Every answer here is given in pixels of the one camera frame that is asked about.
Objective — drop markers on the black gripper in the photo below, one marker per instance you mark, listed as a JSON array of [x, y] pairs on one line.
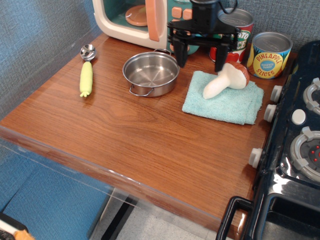
[[204, 29]]

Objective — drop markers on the stainless steel pot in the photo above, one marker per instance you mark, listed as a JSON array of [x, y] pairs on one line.
[[151, 74]]

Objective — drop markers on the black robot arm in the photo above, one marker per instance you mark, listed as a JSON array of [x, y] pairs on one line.
[[203, 1]]

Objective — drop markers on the light blue towel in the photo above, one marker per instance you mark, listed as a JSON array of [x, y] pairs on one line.
[[232, 106]]

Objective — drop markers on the plush mushroom toy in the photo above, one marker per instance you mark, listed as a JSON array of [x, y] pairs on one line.
[[233, 75]]

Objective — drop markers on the tomato sauce can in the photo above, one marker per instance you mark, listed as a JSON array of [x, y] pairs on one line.
[[243, 20]]

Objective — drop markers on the toy microwave oven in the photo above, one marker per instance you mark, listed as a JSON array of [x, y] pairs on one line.
[[110, 18]]

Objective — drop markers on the pineapple slices can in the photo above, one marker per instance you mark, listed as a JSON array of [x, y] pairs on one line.
[[269, 53]]

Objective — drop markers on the orange plate in microwave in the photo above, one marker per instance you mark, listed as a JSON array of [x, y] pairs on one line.
[[137, 16]]

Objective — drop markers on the white stove knob upper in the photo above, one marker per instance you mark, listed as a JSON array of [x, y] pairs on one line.
[[276, 93]]

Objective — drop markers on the white stove knob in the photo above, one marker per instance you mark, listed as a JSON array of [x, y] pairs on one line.
[[269, 112], [276, 93], [254, 157]]

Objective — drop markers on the white stove knob middle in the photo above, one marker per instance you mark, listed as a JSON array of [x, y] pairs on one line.
[[269, 112]]

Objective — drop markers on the white stove knob lower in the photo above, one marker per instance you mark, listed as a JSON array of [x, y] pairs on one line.
[[254, 157]]

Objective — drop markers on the black toy stove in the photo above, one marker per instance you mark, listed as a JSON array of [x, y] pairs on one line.
[[286, 201]]

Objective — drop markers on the orange black object corner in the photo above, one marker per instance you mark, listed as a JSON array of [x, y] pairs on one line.
[[11, 229]]

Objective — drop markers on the spoon with green handle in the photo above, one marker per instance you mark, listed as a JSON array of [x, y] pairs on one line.
[[87, 53]]

